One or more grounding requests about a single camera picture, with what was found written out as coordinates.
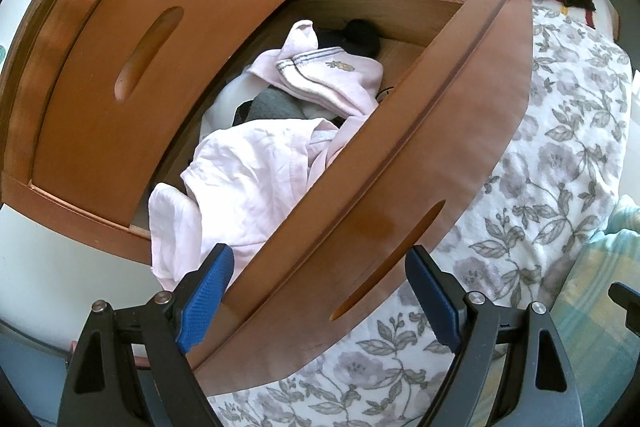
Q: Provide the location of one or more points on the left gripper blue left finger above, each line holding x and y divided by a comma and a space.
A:
102, 386

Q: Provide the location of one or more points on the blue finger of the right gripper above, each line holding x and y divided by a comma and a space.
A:
627, 298

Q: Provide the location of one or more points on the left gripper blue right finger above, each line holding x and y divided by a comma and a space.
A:
537, 386

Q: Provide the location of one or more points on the pink garment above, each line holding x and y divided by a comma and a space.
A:
240, 186

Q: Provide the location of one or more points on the wooden drawer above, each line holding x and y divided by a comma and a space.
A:
133, 75
460, 79

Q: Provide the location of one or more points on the grey garment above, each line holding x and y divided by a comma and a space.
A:
272, 103

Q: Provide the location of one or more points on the pink striped sock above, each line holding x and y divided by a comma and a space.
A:
342, 83

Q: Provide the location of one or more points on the teal yellow plaid blanket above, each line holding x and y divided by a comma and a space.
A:
603, 353

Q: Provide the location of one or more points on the floral bed sheet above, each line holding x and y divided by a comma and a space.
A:
554, 184

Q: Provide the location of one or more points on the white garment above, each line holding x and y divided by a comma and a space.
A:
220, 115

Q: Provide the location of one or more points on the black bundle in drawer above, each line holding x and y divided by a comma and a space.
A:
360, 37

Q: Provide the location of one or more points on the wooden nightstand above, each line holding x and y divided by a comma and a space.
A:
42, 44

